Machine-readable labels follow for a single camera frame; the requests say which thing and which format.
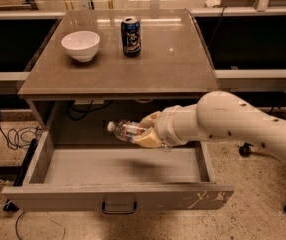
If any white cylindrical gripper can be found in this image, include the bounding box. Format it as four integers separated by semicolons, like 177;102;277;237
134;104;198;148

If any clear plastic water bottle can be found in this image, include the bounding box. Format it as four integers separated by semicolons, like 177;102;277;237
106;119;172;152

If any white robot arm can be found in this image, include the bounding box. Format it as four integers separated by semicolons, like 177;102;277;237
134;91;286;164

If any open grey top drawer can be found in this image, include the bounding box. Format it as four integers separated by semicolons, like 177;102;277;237
1;129;235;213

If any grey cabinet with counter top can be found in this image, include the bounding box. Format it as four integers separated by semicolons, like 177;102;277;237
19;9;219;144

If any black bar beside drawer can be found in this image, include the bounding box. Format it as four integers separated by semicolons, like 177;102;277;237
3;138;38;212

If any dark blue soda can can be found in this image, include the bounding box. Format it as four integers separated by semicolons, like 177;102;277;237
121;17;141;57

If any white ceramic bowl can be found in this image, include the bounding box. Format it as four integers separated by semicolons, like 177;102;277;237
61;31;100;62

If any black cable inside cabinet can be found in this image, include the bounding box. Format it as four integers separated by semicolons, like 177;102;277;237
65;99;115;122

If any black drawer handle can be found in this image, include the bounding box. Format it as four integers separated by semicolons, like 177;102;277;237
101;202;137;215

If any blue cable on floor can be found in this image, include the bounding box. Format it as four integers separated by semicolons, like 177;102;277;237
0;83;44;151

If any white cable on floor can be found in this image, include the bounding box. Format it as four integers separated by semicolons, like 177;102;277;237
0;178;67;240

